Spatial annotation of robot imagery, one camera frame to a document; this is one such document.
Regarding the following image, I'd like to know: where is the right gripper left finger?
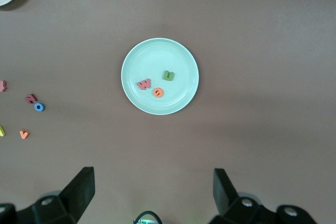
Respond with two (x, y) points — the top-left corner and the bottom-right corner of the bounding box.
(0, 166), (95, 224)

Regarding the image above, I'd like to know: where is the red foam letter w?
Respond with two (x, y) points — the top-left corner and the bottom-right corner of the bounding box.
(136, 78), (152, 91)

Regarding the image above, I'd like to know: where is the brown table cover sheet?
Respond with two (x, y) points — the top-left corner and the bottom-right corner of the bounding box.
(0, 0), (336, 224)

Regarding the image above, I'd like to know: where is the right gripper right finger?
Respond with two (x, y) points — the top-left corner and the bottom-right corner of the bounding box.
(212, 168), (318, 224)

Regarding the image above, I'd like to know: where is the thin black cable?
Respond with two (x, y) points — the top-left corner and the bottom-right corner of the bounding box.
(134, 210), (162, 224)

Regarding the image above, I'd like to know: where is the pale green plate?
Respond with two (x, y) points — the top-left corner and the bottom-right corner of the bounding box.
(121, 37), (200, 116)

